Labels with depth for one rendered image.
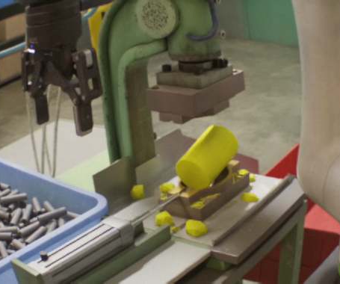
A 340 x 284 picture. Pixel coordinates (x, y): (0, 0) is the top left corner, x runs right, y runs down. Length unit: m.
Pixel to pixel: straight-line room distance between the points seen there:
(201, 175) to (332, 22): 0.41
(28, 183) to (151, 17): 0.45
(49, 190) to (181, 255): 0.34
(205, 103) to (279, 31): 6.09
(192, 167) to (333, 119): 0.31
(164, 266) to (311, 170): 0.27
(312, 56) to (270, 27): 6.25
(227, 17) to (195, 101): 6.52
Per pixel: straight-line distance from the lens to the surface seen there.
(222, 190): 1.09
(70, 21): 0.68
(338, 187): 0.86
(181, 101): 0.98
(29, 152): 1.61
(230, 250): 0.97
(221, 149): 1.09
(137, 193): 1.15
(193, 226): 1.01
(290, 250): 1.24
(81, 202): 1.11
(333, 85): 0.88
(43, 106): 0.77
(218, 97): 1.03
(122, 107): 1.14
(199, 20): 0.99
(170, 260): 0.95
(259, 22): 7.19
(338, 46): 0.87
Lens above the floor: 1.51
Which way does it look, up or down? 21 degrees down
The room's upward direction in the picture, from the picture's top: 6 degrees counter-clockwise
